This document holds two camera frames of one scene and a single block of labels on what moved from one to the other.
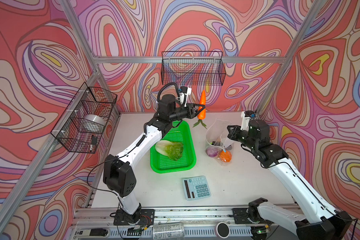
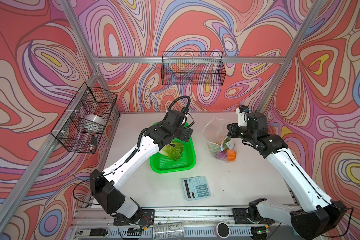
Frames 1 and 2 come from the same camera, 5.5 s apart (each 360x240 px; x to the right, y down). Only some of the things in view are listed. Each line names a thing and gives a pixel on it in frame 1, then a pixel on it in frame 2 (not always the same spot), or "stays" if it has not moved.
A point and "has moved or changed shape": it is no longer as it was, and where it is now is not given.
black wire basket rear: x=193 y=68 stays
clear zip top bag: x=219 y=146 has moved or changed shape
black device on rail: x=98 y=232 stays
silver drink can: x=168 y=231 stays
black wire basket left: x=83 y=122 stays
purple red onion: x=212 y=151 -> x=221 y=155
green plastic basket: x=160 y=163 stays
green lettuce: x=174 y=150 stays
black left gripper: x=190 y=111 -> x=184 y=132
